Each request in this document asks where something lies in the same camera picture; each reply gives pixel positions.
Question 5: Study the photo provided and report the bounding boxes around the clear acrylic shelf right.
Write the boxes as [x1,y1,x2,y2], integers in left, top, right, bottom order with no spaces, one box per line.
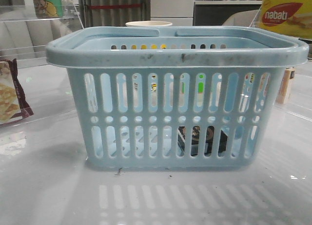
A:
[247,10,312,121]

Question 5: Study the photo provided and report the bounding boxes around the brown cracker snack bag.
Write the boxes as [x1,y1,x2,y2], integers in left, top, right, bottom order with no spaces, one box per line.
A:
[0,59,34,126]

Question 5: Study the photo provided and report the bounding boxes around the clear acrylic shelf left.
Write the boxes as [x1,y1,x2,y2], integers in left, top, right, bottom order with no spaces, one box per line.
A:
[0,4,82,68]

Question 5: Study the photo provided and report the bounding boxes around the yellow nabati wafer box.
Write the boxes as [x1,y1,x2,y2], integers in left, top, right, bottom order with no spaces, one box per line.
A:
[255,0,312,39]

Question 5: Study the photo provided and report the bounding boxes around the light blue plastic basket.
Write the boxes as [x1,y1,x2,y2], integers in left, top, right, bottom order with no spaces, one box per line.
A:
[45,26,310,172]

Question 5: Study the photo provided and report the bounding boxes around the green yellow cartoon package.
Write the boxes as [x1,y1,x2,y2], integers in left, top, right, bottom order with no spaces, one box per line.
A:
[33,0,63,18]

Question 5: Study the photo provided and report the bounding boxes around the beige tissue box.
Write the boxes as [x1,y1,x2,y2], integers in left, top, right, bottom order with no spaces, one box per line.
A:
[276,67,295,105]

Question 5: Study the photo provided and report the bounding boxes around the packaged bread clear wrapper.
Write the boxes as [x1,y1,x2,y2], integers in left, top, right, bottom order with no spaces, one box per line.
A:
[177,126,228,156]

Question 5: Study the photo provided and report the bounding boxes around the white cabinet background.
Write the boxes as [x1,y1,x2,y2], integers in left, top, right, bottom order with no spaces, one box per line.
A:
[150,0,195,26]

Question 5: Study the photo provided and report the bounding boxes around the clear acrylic shelf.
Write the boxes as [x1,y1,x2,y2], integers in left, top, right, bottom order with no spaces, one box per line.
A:
[0,4,82,68]
[247,10,312,121]

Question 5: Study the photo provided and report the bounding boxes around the white paper cup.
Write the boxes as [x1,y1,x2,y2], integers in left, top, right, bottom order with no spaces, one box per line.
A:
[125,20,173,27]

